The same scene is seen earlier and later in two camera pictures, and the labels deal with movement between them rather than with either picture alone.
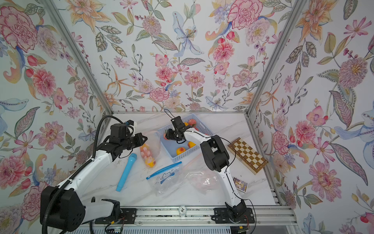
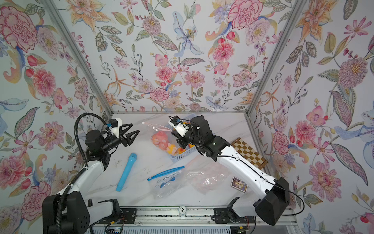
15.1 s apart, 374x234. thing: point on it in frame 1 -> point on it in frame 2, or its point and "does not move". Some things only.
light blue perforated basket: (177, 150) does not move
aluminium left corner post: (79, 54) does not move
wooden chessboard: (250, 157) does not move
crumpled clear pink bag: (198, 174) does not move
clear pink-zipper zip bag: (150, 149) -> (163, 138)
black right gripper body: (173, 134) -> (192, 138)
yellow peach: (150, 162) -> (172, 149)
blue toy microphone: (132, 158) does not move
